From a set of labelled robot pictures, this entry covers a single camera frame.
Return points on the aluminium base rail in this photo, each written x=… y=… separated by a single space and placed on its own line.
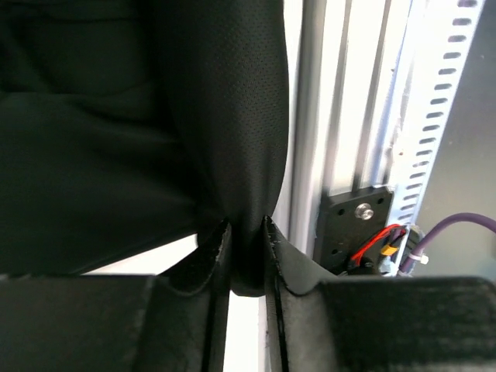
x=347 y=61

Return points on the black t-shirt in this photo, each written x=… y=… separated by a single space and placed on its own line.
x=126 y=125

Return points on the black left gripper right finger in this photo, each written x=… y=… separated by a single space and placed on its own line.
x=299 y=336

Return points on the grey slotted cable duct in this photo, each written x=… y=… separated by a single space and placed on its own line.
x=441 y=41

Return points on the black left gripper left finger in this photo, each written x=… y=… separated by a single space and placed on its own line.
x=185 y=322

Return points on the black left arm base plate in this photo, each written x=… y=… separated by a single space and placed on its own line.
x=346 y=222

